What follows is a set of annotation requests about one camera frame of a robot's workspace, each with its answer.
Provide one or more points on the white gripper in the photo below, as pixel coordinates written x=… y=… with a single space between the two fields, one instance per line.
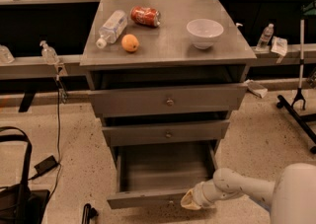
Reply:
x=199 y=193

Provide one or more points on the grey bottom drawer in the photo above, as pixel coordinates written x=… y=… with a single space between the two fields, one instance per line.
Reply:
x=158 y=174

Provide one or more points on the grey drawer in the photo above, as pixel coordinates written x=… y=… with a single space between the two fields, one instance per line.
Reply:
x=167 y=100
x=165 y=132
x=158 y=174

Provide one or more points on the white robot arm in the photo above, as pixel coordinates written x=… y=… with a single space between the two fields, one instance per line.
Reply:
x=291 y=198

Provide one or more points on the grey middle drawer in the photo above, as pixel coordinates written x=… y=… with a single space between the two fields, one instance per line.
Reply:
x=165 y=132

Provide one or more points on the grey top drawer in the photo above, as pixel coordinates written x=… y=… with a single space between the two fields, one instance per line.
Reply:
x=167 y=100

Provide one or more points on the grey wooden drawer cabinet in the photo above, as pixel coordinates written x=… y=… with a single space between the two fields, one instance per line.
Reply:
x=166 y=57

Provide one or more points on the black power adapter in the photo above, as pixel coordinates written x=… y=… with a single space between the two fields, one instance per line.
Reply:
x=46 y=165

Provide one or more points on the black stand base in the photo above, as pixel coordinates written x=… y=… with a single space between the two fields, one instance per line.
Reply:
x=302 y=120

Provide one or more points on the orange fruit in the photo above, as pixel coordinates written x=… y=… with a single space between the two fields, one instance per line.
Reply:
x=130 y=43

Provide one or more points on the white ceramic bowl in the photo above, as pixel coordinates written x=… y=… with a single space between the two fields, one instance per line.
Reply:
x=204 y=33

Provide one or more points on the white paper packet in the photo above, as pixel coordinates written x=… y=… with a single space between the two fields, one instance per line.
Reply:
x=279 y=46

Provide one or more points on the red soda can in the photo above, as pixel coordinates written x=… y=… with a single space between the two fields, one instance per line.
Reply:
x=145 y=16

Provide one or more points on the small water bottle on ledge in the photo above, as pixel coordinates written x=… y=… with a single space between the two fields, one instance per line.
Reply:
x=265 y=37

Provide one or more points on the clear plastic water bottle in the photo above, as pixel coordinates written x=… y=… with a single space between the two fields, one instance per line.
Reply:
x=112 y=28

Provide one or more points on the clear hand sanitizer bottle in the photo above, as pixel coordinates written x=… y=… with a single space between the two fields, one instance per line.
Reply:
x=48 y=53

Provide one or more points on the white stand pole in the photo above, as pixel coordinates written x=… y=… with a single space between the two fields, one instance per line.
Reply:
x=300 y=53

